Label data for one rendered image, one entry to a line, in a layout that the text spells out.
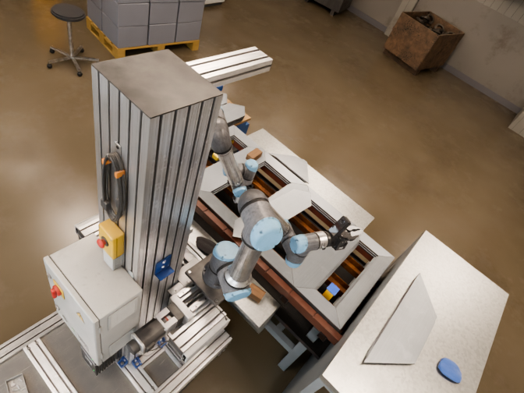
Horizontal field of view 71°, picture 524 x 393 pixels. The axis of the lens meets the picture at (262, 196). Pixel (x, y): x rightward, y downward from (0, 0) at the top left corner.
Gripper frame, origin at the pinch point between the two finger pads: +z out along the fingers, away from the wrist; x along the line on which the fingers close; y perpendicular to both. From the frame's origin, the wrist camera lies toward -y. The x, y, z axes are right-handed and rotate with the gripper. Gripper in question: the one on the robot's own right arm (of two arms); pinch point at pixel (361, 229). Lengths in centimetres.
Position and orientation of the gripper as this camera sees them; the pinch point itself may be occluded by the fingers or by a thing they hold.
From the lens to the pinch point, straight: 172.1
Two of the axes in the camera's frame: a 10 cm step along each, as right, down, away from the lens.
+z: 8.9, -1.0, 4.5
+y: -2.3, 7.5, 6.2
